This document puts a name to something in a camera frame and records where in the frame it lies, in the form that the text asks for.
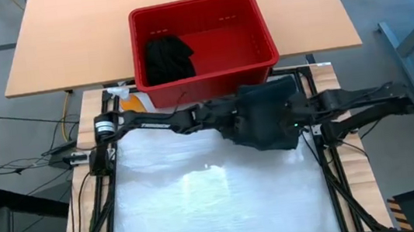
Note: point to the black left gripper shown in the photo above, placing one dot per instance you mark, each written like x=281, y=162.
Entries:
x=215, y=117

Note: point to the orange spray bottle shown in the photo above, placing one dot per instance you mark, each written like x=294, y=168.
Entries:
x=133, y=103

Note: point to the red plastic bin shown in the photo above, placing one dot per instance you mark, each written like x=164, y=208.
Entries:
x=231, y=51

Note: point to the black aluminium table frame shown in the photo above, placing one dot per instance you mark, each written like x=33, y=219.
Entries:
x=105, y=221

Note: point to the silver metal bracket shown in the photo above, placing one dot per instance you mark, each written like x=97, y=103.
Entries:
x=318, y=130
x=79, y=159

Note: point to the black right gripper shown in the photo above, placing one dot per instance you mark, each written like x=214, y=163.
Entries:
x=299, y=109

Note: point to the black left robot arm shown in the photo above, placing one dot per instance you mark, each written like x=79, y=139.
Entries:
x=153, y=120

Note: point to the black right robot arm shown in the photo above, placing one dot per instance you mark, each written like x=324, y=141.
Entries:
x=365, y=98

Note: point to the black garment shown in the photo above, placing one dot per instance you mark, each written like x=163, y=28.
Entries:
x=167, y=60

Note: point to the light wooden desk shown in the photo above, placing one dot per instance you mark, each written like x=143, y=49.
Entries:
x=65, y=38

